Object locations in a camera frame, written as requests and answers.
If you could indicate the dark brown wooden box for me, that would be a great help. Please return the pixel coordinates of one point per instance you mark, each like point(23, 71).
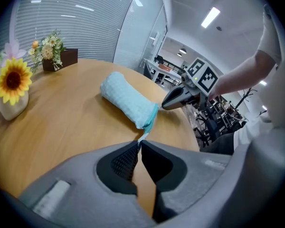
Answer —
point(69, 58)

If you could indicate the white desk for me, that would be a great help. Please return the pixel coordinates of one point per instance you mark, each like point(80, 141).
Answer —
point(156, 69)

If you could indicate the person's right forearm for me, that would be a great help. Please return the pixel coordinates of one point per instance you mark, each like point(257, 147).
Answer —
point(242, 76)

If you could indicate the light teal zippered pouch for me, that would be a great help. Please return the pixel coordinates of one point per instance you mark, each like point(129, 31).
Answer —
point(126, 96)

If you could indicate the black swivel chair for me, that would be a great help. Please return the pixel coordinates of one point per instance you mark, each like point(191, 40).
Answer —
point(210, 129)

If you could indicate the person's white shirt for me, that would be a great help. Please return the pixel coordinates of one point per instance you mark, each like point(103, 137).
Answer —
point(270, 44)

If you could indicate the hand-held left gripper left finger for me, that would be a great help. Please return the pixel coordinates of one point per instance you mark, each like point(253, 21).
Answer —
point(85, 174)

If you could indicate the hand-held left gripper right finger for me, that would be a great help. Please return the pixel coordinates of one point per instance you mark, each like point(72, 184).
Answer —
point(180, 174)

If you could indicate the yellow and white flower bunch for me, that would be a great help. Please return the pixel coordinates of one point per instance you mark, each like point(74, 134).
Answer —
point(48, 50)

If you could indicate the grey pendant lamp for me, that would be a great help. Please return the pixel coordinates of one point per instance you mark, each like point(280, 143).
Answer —
point(183, 50)

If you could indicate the dark coat rack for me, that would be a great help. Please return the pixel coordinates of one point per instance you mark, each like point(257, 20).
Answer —
point(245, 96)

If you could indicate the rectangular ceiling light panel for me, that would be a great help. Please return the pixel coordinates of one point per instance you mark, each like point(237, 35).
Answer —
point(211, 17)

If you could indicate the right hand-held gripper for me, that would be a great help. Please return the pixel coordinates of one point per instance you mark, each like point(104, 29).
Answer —
point(202, 79)

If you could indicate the pink flowers with sunflower vase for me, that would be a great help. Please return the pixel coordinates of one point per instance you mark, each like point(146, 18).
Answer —
point(13, 79)

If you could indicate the orange box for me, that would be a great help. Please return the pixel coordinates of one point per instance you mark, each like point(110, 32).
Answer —
point(165, 68)

